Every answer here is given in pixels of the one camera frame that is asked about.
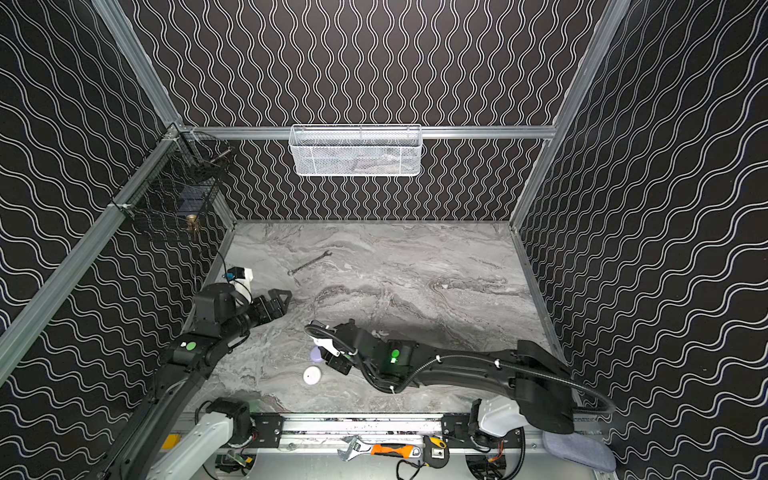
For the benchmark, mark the adjustable wrench orange handle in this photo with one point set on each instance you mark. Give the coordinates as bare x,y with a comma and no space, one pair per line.
355,447

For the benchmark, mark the white round earbud case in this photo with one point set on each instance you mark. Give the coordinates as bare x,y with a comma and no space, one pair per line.
312,375

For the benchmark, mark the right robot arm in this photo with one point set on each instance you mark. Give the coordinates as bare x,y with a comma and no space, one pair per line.
541,385

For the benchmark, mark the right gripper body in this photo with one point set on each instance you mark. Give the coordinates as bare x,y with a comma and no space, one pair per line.
346,339

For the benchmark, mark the grey cloth pad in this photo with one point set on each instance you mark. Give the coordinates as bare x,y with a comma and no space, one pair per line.
580,449

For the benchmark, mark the black wire basket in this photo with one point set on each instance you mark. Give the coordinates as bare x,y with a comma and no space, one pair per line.
174,204

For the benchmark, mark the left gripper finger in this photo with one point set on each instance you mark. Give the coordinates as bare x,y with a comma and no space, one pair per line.
280,297
271,314

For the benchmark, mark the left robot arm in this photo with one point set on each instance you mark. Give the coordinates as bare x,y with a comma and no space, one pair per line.
224,320

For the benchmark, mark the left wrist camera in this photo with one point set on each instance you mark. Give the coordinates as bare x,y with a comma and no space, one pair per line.
241,278

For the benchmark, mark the purple earbud case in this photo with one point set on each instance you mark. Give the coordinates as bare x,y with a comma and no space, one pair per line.
316,355

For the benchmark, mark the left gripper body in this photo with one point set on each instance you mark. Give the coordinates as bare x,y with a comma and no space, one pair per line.
258,309

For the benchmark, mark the black tape measure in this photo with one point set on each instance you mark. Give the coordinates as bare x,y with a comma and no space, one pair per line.
435,452

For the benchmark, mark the white mesh basket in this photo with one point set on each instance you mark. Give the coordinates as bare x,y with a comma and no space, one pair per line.
356,150

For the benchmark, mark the silver wrench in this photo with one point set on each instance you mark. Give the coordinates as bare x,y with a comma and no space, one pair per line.
309,263

